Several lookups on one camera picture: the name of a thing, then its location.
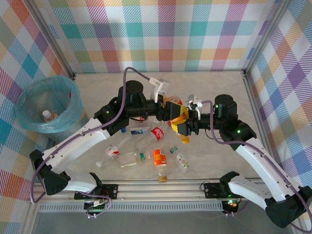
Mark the clear bottle large red label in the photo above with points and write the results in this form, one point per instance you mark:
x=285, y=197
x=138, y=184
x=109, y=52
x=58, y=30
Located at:
x=158, y=134

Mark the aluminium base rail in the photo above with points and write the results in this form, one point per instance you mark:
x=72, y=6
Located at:
x=158, y=190

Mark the green cap white label bottle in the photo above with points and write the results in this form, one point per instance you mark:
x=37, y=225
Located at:
x=181, y=159

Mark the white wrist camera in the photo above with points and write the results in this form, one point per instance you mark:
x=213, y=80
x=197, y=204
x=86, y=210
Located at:
x=193, y=100
x=161, y=84

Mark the clear bottle blue label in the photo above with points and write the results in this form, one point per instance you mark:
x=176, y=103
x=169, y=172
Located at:
x=139, y=131

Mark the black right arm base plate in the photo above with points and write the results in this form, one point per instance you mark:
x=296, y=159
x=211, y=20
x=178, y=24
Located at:
x=210, y=191

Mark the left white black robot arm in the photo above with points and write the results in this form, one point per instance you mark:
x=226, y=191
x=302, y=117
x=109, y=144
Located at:
x=73, y=146

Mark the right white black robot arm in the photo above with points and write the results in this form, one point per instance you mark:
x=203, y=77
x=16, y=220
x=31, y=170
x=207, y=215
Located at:
x=256, y=161

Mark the orange label bottle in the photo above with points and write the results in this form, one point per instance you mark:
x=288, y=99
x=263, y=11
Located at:
x=159, y=158

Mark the controller board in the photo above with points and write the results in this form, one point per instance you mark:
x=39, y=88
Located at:
x=230, y=203
x=96, y=207

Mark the aluminium frame post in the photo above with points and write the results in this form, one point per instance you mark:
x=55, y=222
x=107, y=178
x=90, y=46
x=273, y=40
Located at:
x=50, y=36
x=264, y=36

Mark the aluminium side rail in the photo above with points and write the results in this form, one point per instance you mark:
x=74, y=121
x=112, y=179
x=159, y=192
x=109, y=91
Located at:
x=253, y=102

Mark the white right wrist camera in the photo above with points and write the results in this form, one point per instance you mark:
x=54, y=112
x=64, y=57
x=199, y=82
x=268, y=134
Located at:
x=193, y=100

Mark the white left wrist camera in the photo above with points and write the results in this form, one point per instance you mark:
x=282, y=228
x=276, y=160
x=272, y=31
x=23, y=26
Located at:
x=161, y=84

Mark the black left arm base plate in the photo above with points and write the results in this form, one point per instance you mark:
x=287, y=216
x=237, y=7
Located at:
x=111, y=191

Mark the clear bottle red white label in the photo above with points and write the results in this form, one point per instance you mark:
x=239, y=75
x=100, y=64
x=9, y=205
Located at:
x=112, y=151

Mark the yellow orange juice bottle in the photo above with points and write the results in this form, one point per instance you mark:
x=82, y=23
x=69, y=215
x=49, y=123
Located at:
x=185, y=139

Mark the clear bottle green label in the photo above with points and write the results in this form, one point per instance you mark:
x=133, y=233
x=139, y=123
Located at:
x=142, y=156

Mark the round metal bin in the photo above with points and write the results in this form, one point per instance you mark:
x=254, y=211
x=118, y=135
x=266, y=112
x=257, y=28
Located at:
x=83, y=122

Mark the right controller board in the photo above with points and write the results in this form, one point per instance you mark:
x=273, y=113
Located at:
x=230, y=203

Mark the blue-bagged trash bin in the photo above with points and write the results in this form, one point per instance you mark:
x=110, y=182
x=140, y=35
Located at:
x=26, y=117

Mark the left controller board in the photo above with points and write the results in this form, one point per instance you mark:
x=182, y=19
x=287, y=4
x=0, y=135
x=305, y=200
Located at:
x=96, y=207

